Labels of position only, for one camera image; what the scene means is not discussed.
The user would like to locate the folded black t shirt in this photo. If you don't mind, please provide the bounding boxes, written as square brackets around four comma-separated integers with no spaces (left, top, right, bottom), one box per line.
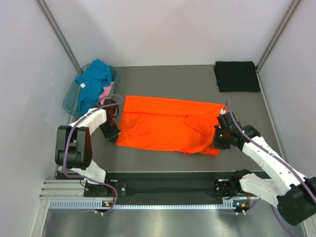
[214,61,261,92]

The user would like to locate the pink cloth in bin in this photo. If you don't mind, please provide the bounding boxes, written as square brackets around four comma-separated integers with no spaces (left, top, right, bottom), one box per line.
[99,81,114,100]

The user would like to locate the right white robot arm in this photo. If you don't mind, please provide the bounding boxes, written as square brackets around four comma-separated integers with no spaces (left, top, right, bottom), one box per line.
[212,109,316,226]

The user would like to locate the aluminium frame rail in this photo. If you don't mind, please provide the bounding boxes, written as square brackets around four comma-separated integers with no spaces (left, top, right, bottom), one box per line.
[39,180,87,199]

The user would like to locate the grey slotted cable duct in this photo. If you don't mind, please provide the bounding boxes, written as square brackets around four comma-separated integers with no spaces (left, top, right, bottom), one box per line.
[49,199,250,210]

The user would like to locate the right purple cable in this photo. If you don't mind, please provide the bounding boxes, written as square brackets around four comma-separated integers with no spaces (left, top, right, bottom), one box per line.
[219,99,316,237]

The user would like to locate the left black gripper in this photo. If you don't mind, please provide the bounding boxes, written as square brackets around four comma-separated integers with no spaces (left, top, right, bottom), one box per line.
[99,119,121,144]

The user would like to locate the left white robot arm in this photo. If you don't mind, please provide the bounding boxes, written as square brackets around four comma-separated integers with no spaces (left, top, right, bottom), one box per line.
[55,99,120,196]

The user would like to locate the teal t shirt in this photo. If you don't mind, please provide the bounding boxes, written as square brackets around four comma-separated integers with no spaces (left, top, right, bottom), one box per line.
[75,59,112,114]

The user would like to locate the orange t shirt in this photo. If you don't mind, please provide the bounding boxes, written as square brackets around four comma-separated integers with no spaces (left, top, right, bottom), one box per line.
[116,95,224,157]

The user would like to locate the translucent blue plastic bin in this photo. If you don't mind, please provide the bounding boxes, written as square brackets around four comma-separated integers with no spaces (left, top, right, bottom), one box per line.
[63,64,119,117]

